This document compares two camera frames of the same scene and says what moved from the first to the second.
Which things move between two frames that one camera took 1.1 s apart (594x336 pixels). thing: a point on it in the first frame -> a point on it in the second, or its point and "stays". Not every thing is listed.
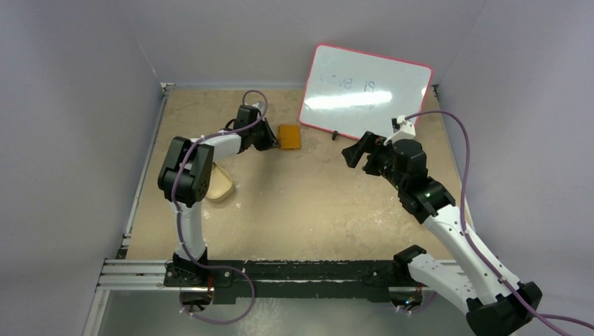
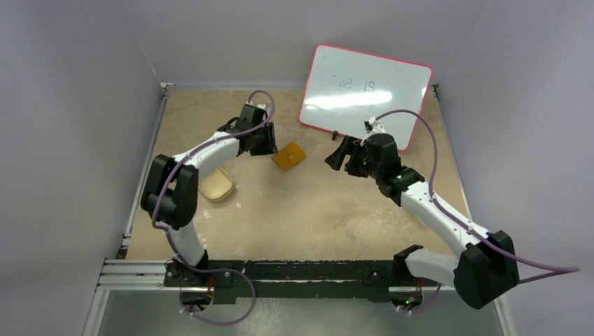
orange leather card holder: (289, 136) -> (288, 157)
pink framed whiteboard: (352, 93) stays
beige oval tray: (220, 184) stays
